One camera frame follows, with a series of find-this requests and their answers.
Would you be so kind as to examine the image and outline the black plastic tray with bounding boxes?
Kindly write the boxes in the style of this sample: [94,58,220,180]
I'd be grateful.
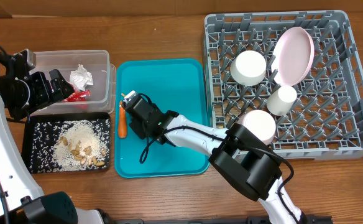
[21,111,112,174]

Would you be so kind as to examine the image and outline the red snack wrapper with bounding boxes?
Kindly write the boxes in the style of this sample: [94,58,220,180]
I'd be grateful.
[63,90,91,102]

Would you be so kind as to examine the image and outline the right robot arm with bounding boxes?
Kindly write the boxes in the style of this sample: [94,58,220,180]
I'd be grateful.
[121,91,307,223]

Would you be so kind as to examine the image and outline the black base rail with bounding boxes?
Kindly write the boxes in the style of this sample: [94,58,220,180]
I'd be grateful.
[111,215,333,224]

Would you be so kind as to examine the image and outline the small white cup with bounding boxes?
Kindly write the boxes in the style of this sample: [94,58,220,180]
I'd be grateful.
[267,86,297,116]

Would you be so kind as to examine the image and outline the small white plate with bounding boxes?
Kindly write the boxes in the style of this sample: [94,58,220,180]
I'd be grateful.
[230,50,267,86]

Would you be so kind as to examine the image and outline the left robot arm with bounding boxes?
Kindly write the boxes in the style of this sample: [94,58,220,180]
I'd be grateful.
[0,49,112,223]

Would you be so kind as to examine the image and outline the teal plastic tray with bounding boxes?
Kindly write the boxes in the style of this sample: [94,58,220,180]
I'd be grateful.
[114,58,210,179]

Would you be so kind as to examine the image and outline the large white plate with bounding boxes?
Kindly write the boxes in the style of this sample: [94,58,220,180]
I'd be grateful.
[271,27,315,86]

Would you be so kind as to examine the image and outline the clear plastic bin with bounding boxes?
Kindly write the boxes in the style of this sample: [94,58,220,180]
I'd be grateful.
[31,50,116,116]

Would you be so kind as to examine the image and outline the spilled rice and peanuts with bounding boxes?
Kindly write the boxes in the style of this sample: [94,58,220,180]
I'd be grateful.
[29,119,111,172]

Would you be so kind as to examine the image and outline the white green tissue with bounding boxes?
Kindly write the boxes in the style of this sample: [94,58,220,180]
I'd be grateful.
[69,64,94,91]

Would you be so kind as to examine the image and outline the orange carrot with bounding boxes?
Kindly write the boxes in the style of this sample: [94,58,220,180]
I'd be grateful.
[117,101,127,139]

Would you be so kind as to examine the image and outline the grey dishwasher rack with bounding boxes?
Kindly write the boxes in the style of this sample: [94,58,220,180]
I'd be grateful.
[203,11,363,160]

